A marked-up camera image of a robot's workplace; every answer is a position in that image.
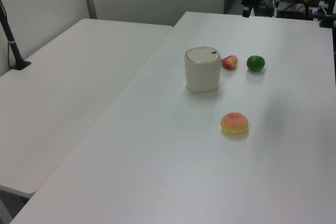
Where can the beige lidded garbage bin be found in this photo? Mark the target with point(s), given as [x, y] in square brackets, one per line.
[202, 74]

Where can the orange pink toy peach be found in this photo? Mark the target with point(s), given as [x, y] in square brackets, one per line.
[234, 123]

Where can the red toy strawberry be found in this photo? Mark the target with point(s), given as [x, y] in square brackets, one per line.
[229, 62]

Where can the green toy lime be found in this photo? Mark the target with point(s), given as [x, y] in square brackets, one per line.
[255, 63]

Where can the black pole with clamp base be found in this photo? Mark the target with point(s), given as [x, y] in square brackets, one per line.
[13, 48]

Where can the black corner stand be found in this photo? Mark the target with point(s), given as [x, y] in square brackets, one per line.
[328, 14]

